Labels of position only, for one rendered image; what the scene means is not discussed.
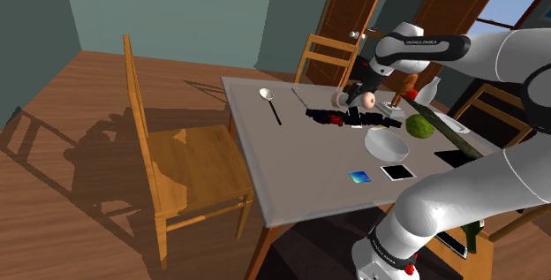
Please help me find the pink and white rolling pin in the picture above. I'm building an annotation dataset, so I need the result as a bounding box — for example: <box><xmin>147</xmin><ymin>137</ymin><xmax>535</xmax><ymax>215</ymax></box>
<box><xmin>330</xmin><ymin>91</ymin><xmax>376</xmax><ymax>111</ymax></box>

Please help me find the small white box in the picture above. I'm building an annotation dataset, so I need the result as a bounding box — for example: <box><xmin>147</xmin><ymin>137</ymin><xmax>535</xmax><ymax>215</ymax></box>
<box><xmin>377</xmin><ymin>100</ymin><xmax>406</xmax><ymax>119</ymax></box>

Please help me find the black phone with white edge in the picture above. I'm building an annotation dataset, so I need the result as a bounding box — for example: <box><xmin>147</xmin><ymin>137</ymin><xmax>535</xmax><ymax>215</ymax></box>
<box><xmin>346</xmin><ymin>105</ymin><xmax>364</xmax><ymax>130</ymax></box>

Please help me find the brown wooden figure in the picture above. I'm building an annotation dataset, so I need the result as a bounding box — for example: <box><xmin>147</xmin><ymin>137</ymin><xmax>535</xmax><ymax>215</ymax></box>
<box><xmin>390</xmin><ymin>73</ymin><xmax>419</xmax><ymax>109</ymax></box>

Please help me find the black and red long tool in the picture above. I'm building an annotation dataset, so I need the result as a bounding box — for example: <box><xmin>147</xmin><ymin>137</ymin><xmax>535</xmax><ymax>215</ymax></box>
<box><xmin>305</xmin><ymin>107</ymin><xmax>403</xmax><ymax>130</ymax></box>

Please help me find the wooden chair with slatted back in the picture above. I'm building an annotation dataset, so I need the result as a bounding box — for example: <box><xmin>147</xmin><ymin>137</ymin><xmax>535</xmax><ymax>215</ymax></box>
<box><xmin>294</xmin><ymin>33</ymin><xmax>360</xmax><ymax>89</ymax></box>

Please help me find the white vase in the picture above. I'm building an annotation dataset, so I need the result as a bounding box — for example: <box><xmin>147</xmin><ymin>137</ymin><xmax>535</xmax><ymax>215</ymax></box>
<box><xmin>414</xmin><ymin>76</ymin><xmax>442</xmax><ymax>107</ymax></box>

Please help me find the white bowl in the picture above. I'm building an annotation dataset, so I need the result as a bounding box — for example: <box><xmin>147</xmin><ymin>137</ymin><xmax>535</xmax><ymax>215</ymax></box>
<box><xmin>364</xmin><ymin>126</ymin><xmax>411</xmax><ymax>163</ymax></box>

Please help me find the green round fruit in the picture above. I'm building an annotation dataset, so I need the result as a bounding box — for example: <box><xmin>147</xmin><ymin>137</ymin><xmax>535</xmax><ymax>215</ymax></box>
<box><xmin>405</xmin><ymin>113</ymin><xmax>437</xmax><ymax>140</ymax></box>

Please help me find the flat grey knife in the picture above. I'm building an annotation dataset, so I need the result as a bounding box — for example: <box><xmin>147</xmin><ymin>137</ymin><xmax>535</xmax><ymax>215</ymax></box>
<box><xmin>291</xmin><ymin>87</ymin><xmax>312</xmax><ymax>109</ymax></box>

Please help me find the brown wooden door with knob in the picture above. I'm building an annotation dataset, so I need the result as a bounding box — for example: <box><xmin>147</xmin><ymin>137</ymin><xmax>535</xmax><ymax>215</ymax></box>
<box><xmin>302</xmin><ymin>0</ymin><xmax>393</xmax><ymax>87</ymax></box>

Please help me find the white plate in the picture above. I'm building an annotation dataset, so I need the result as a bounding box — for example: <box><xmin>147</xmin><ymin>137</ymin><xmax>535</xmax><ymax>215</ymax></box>
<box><xmin>430</xmin><ymin>110</ymin><xmax>472</xmax><ymax>135</ymax></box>

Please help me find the small blue card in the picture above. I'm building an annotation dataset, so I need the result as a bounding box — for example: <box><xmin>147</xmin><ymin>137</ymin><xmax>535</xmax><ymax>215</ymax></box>
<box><xmin>347</xmin><ymin>170</ymin><xmax>373</xmax><ymax>185</ymax></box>

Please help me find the grey table with wooden legs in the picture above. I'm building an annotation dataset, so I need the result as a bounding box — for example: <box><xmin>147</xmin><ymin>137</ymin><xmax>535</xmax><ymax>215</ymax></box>
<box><xmin>221</xmin><ymin>76</ymin><xmax>503</xmax><ymax>280</ymax></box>

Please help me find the long dark green bar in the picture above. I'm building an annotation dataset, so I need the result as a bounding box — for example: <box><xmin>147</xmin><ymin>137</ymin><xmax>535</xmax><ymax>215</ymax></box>
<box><xmin>405</xmin><ymin>97</ymin><xmax>485</xmax><ymax>161</ymax></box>

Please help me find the wooden chair with dark seat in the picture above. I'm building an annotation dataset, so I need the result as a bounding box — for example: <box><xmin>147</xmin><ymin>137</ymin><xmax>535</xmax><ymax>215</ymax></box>
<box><xmin>451</xmin><ymin>82</ymin><xmax>535</xmax><ymax>148</ymax></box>

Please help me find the dark robot stand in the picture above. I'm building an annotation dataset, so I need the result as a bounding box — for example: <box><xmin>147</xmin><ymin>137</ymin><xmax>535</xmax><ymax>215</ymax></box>
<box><xmin>258</xmin><ymin>208</ymin><xmax>464</xmax><ymax>280</ymax></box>

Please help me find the black phone with silver edge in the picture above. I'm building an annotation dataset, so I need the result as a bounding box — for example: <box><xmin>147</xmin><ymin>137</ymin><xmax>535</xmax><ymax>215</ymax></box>
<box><xmin>434</xmin><ymin>230</ymin><xmax>469</xmax><ymax>261</ymax></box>

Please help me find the large wooden chair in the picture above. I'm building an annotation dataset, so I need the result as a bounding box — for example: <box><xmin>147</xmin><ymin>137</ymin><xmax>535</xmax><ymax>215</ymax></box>
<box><xmin>122</xmin><ymin>34</ymin><xmax>256</xmax><ymax>271</ymax></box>

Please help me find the black tablet with white frame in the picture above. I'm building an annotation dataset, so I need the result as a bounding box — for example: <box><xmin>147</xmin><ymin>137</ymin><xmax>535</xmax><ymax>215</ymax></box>
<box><xmin>380</xmin><ymin>163</ymin><xmax>418</xmax><ymax>183</ymax></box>

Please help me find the white spoon with black handle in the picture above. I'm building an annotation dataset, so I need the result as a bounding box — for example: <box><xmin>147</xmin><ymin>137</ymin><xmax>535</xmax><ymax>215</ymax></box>
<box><xmin>258</xmin><ymin>87</ymin><xmax>283</xmax><ymax>126</ymax></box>

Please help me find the window with brown frame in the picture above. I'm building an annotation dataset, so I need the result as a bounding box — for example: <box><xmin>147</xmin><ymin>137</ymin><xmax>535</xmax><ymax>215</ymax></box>
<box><xmin>466</xmin><ymin>0</ymin><xmax>551</xmax><ymax>35</ymax></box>

